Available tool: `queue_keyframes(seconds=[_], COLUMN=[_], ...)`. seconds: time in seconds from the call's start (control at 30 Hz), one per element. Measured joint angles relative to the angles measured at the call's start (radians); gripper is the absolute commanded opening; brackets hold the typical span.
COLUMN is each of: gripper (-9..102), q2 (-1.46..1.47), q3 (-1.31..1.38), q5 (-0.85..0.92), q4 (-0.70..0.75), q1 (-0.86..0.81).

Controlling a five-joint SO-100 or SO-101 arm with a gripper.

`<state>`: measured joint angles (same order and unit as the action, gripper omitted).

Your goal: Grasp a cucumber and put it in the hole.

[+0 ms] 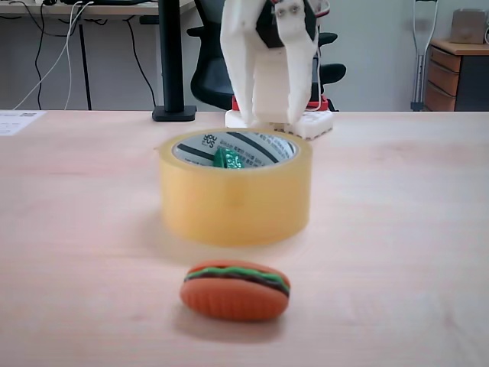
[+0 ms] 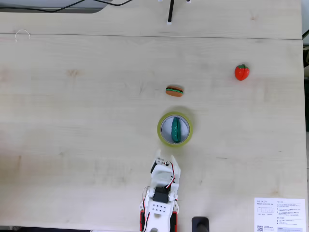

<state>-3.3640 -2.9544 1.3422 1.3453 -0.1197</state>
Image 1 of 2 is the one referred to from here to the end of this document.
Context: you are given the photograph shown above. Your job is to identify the green toy cucumber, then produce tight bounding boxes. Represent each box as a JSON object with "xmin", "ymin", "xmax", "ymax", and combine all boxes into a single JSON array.
[{"xmin": 212, "ymin": 148, "xmax": 246, "ymax": 171}]

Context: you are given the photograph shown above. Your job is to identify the black office chair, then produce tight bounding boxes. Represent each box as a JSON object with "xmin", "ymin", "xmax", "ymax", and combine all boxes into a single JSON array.
[{"xmin": 186, "ymin": 0, "xmax": 347, "ymax": 112}]

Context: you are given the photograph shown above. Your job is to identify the black pole stand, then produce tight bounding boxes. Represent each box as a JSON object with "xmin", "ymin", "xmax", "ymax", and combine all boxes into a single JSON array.
[{"xmin": 151, "ymin": 0, "xmax": 198, "ymax": 122}]

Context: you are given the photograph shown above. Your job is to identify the grey crutch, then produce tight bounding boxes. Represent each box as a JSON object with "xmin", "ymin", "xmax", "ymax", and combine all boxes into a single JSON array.
[{"xmin": 410, "ymin": 0, "xmax": 440, "ymax": 112}]

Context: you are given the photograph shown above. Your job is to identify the clear packing tape roll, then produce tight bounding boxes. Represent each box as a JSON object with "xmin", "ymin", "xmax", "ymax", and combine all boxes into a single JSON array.
[{"xmin": 158, "ymin": 128, "xmax": 313, "ymax": 248}]

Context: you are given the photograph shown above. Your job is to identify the wooden drawer cabinet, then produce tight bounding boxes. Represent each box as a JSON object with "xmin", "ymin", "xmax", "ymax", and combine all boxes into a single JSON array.
[{"xmin": 423, "ymin": 37, "xmax": 489, "ymax": 112}]

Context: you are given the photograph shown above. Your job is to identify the grey desk with black legs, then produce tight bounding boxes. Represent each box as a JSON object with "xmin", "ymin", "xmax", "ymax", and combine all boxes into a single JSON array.
[{"xmin": 0, "ymin": 0, "xmax": 199, "ymax": 112}]

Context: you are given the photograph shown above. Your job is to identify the brown cardboard box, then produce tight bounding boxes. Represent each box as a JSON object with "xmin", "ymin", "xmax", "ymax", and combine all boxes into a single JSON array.
[{"xmin": 449, "ymin": 9, "xmax": 489, "ymax": 44}]

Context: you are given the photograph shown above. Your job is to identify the toy hamburger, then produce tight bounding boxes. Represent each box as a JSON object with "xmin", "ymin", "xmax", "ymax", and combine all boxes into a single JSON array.
[{"xmin": 180, "ymin": 259, "xmax": 292, "ymax": 322}]

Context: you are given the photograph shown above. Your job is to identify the white printed paper sheet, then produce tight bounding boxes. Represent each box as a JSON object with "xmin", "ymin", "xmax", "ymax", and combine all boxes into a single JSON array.
[{"xmin": 0, "ymin": 110, "xmax": 47, "ymax": 138}]

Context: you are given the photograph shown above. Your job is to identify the black hanging cable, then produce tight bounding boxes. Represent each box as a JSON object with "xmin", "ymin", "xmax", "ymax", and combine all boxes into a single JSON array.
[
  {"xmin": 125, "ymin": 18, "xmax": 159, "ymax": 110},
  {"xmin": 22, "ymin": 3, "xmax": 45, "ymax": 111}
]

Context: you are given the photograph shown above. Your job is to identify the white hanging cable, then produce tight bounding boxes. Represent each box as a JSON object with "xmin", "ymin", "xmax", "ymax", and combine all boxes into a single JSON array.
[{"xmin": 13, "ymin": 0, "xmax": 95, "ymax": 111}]

